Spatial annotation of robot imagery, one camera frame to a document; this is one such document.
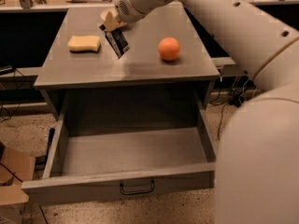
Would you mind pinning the yellow sponge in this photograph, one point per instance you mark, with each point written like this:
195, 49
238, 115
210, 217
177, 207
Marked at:
84, 43

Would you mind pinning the grey open top drawer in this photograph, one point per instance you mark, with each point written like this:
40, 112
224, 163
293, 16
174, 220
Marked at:
107, 137

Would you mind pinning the black drawer handle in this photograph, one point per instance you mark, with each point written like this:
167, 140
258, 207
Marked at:
137, 187

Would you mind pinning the orange fruit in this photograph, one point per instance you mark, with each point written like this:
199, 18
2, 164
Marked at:
169, 49

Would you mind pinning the cardboard box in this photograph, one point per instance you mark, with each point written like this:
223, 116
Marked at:
15, 167

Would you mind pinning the white paper bowl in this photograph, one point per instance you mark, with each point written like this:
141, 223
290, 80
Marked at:
103, 15

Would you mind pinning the grey cabinet counter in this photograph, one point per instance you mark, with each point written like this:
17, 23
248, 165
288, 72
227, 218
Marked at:
64, 69

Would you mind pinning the blue rxbar blueberry wrapper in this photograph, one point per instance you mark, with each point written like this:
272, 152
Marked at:
116, 40

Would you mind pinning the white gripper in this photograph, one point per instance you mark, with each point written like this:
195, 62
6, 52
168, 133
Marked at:
132, 10

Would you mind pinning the black bar on floor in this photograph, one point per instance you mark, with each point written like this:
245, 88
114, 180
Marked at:
50, 138

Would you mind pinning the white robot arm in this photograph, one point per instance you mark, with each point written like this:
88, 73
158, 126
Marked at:
257, 166

